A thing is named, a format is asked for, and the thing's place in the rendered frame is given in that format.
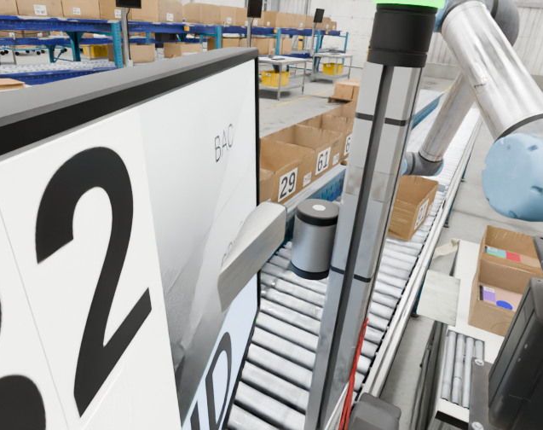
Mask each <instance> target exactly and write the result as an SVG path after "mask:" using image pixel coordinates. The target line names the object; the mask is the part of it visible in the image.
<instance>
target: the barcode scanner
mask: <svg viewBox="0 0 543 430"><path fill-rule="evenodd" d="M400 418H401V409H400V408H399V407H397V406H395V405H393V404H390V403H388V402H386V401H384V400H382V399H380V398H377V397H375V396H373V395H372V394H369V393H367V392H364V393H363V394H362V395H361V396H360V399H359V402H358V403H357V404H356V405H355V407H354V409H353V411H352V413H351V416H350V418H349V423H348V428H347V430H399V426H400V424H399V420H400Z"/></svg>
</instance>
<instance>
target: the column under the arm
mask: <svg viewBox="0 0 543 430"><path fill-rule="evenodd" d="M468 430H543V279H540V278H537V277H531V278H530V280H529V283H528V285H527V287H526V288H525V291H524V293H523V296H522V298H521V300H520V303H519V305H518V307H517V310H516V312H515V314H514V317H513V318H512V320H511V324H510V326H509V328H508V330H507V332H506V335H505V338H504V340H503V342H502V344H501V346H500V349H499V352H498V355H497V357H496V359H495V360H494V363H490V362H487V361H484V360H482V359H480V358H477V357H472V359H471V391H470V408H469V426H468Z"/></svg>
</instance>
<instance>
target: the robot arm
mask: <svg viewBox="0 0 543 430"><path fill-rule="evenodd" d="M519 28H520V17H519V13H518V10H517V5H516V4H515V3H514V1H513V0H445V3H444V6H443V8H442V9H438V11H437V14H436V22H435V26H434V30H433V33H436V32H439V33H441V35H442V37H443V39H444V40H445V41H446V42H447V44H448V47H449V48H450V50H451V52H452V55H453V58H454V59H455V61H456V63H457V65H458V67H459V73H458V75H457V77H456V79H455V80H454V82H453V85H452V87H451V89H450V91H449V92H448V95H447V97H446V98H445V100H444V102H443V104H442V106H441V108H440V110H439V112H438V114H437V116H436V118H435V120H434V122H433V124H432V126H431V128H430V130H429V132H428V134H427V136H426V138H425V140H424V142H423V144H422V145H421V146H420V148H419V151H418V152H406V155H405V159H404V162H403V167H402V170H401V175H403V176H407V175H408V176H421V177H436V176H438V175H439V174H440V173H441V172H442V168H443V167H444V157H443V155H444V154H445V152H446V151H447V149H448V146H449V145H450V143H451V141H452V140H453V138H454V136H455V135H456V133H457V131H458V129H459V128H460V126H461V125H462V123H463V121H464V119H465V117H466V115H467V114H468V113H469V111H470V109H471V107H472V105H473V103H474V102H476V104H477V106H478V108H479V110H480V112H481V114H482V116H483V118H484V121H485V123H486V125H487V127H488V129H489V131H490V133H491V135H492V137H493V139H494V142H493V144H492V146H491V148H490V150H489V151H488V153H487V155H486V158H485V160H484V163H485V164H486V168H483V169H482V188H483V192H484V194H485V197H486V199H487V200H488V201H489V205H490V206H491V207H492V208H493V209H494V210H495V211H496V212H497V213H499V214H500V215H502V216H504V217H507V218H514V219H520V220H522V221H527V222H543V93H542V92H541V90H540V88H539V87H538V85H537V84H536V83H535V81H534V80H533V78H532V77H531V75H530V74H529V71H528V70H527V68H526V67H525V66H524V65H523V63H522V61H521V60H520V58H519V57H518V55H517V53H516V52H515V50H514V49H513V48H512V47H513V45H514V44H515V42H516V41H517V37H518V33H519Z"/></svg>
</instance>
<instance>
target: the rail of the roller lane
mask: <svg viewBox="0 0 543 430"><path fill-rule="evenodd" d="M482 121H483V116H482V114H481V115H480V117H479V120H478V121H477V125H476V127H475V129H474V131H473V133H472V135H471V139H470V141H469V143H468V145H467V147H466V150H465V152H464V155H463V157H462V159H461V161H460V163H459V166H458V169H457V171H456V172H455V175H454V177H453V181H452V182H451V184H450V187H449V189H448V193H447V194H446V196H445V198H447V200H446V204H445V207H444V210H443V209H442V206H441V208H440V210H439V213H438V214H437V216H436V220H435V222H434V224H433V226H432V228H431V231H430V233H429V236H428V238H427V240H426V243H425V245H424V247H423V250H422V252H421V254H420V256H419V259H418V262H417V264H416V265H415V268H414V270H413V274H412V275H411V277H410V280H409V282H408V284H407V287H406V289H405V291H404V294H403V295H402V297H401V301H400V303H399V305H398V307H397V309H396V313H395V315H394V317H393V319H392V321H391V324H390V326H389V329H388V331H387V333H386V335H385V337H384V340H383V343H382V345H381V347H380V349H379V351H378V355H377V356H376V358H375V361H374V363H373V366H372V368H371V370H370V373H369V375H368V377H367V380H366V382H365V384H364V387H363V388H362V390H361V394H360V396H361V395H362V394H363V393H364V392H367V393H369V394H372V395H373V396H375V397H377V398H379V395H380V393H381V391H382V388H383V386H384V382H385V380H386V377H387V374H388V373H389V370H390V366H391V364H392V361H393V359H394V356H395V354H396V350H397V347H398V346H399V343H400V340H401V337H402V334H403V332H404V329H405V327H406V325H407V320H408V318H409V316H410V313H411V311H412V308H413V305H414V302H415V300H416V298H417V295H418V292H419V289H420V286H421V284H422V281H423V279H424V277H425V272H426V271H427V268H428V265H429V263H430V259H431V257H432V254H433V252H434V250H435V247H436V244H437V241H438V238H439V236H440V234H441V231H442V227H443V225H444V223H445V220H446V217H447V215H448V211H449V209H450V206H451V204H452V202H453V198H454V196H455V193H456V190H457V188H458V186H459V182H460V179H461V177H462V175H463V172H464V169H465V166H466V163H467V161H468V159H469V156H470V153H471V149H472V148H473V145H474V142H475V141H476V138H477V134H478V132H479V129H480V127H481V124H482ZM442 204H443V203H442ZM442 210H443V212H442ZM441 216H442V217H441ZM360 396H359V398H358V400H357V402H356V403H358V402H359V399H360Z"/></svg>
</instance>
